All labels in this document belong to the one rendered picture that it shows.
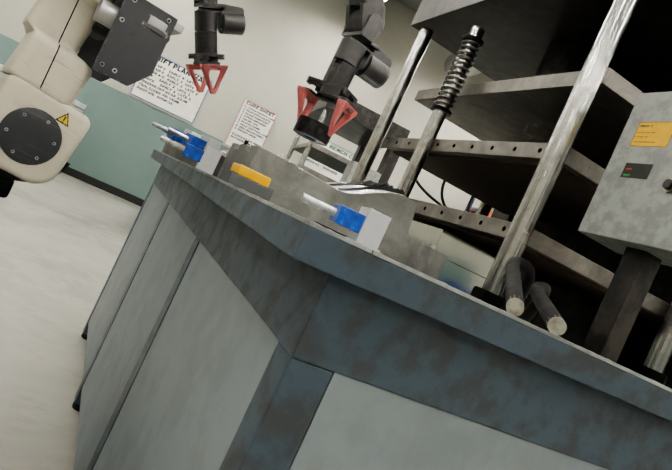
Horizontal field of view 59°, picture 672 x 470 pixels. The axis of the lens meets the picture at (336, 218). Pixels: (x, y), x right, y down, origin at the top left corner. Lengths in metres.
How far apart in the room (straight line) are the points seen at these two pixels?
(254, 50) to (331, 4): 1.31
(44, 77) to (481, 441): 0.94
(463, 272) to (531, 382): 1.33
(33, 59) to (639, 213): 1.33
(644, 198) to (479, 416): 0.97
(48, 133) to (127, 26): 0.24
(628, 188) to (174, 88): 7.41
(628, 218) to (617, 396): 0.82
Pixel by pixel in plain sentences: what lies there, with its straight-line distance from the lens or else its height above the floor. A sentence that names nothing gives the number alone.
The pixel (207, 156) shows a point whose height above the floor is 0.83.
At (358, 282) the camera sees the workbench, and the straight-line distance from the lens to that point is 0.57.
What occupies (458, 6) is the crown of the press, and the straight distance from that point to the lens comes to 2.54.
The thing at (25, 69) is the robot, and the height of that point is 0.83.
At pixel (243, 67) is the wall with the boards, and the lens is 8.64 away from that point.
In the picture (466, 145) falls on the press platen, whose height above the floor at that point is 1.27.
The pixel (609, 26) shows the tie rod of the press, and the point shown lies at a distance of 1.80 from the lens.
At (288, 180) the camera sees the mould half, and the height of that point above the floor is 0.85.
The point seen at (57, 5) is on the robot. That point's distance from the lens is 1.26.
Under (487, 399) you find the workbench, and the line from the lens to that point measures 0.72.
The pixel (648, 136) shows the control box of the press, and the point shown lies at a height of 1.34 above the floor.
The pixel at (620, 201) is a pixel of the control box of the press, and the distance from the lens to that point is 1.62.
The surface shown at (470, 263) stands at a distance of 2.07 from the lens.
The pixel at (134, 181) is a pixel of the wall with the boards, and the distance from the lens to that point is 8.52.
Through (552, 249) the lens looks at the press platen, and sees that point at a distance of 1.77.
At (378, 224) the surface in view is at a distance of 0.87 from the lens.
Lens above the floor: 0.80
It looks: 1 degrees up
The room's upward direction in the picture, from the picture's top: 25 degrees clockwise
